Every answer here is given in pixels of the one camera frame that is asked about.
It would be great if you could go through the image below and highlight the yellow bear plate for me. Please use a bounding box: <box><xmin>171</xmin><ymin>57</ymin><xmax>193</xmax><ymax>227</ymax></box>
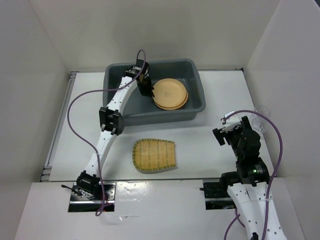
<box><xmin>153</xmin><ymin>78</ymin><xmax>188</xmax><ymax>108</ymax></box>
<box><xmin>155</xmin><ymin>95</ymin><xmax>188</xmax><ymax>111</ymax></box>

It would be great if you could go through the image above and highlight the woven bamboo tray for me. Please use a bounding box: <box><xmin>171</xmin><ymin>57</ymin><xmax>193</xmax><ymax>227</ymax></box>
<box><xmin>132</xmin><ymin>138</ymin><xmax>177</xmax><ymax>173</ymax></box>

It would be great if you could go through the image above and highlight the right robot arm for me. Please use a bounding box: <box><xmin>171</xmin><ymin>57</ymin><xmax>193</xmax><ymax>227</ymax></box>
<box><xmin>212</xmin><ymin>111</ymin><xmax>287</xmax><ymax>240</ymax></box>

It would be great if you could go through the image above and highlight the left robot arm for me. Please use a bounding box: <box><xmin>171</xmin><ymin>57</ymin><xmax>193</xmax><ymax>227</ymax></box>
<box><xmin>76</xmin><ymin>62</ymin><xmax>154</xmax><ymax>200</ymax></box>

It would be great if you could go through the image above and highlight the grey plastic bin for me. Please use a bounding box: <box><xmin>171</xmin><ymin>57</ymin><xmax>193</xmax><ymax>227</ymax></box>
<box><xmin>102</xmin><ymin>58</ymin><xmax>207</xmax><ymax>128</ymax></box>

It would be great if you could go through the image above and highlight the clear plastic cup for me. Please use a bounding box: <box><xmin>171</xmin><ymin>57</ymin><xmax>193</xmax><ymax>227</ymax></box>
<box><xmin>250</xmin><ymin>105</ymin><xmax>270</xmax><ymax>135</ymax></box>

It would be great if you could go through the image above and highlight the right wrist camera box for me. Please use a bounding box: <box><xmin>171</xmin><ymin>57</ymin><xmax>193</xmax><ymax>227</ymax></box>
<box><xmin>219</xmin><ymin>110</ymin><xmax>242</xmax><ymax>133</ymax></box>

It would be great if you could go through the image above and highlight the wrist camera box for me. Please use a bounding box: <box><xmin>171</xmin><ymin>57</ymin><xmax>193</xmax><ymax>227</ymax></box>
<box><xmin>219</xmin><ymin>110</ymin><xmax>242</xmax><ymax>133</ymax></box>
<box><xmin>135</xmin><ymin>59</ymin><xmax>149</xmax><ymax>70</ymax></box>

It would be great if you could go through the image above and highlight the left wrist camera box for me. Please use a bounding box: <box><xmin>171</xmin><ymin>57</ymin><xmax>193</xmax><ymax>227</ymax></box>
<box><xmin>135</xmin><ymin>59</ymin><xmax>149</xmax><ymax>70</ymax></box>

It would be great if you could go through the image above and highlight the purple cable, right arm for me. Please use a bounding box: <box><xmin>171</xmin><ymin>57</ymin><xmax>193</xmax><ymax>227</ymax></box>
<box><xmin>222</xmin><ymin>109</ymin><xmax>284</xmax><ymax>240</ymax></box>

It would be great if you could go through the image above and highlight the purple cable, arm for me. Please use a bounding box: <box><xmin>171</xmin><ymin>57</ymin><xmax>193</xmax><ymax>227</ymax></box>
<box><xmin>222</xmin><ymin>109</ymin><xmax>284</xmax><ymax>240</ymax></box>
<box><xmin>67</xmin><ymin>49</ymin><xmax>148</xmax><ymax>216</ymax></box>

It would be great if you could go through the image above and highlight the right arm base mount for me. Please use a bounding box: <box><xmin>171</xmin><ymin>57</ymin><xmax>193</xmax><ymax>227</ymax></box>
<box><xmin>199</xmin><ymin>178</ymin><xmax>235</xmax><ymax>210</ymax></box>

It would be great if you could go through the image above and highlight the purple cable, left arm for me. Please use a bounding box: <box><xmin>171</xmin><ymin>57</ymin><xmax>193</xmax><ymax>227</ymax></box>
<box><xmin>67</xmin><ymin>49</ymin><xmax>148</xmax><ymax>216</ymax></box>

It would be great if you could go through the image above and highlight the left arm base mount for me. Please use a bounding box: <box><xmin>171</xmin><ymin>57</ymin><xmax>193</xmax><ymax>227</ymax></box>
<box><xmin>61</xmin><ymin>183</ymin><xmax>116</xmax><ymax>213</ymax></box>

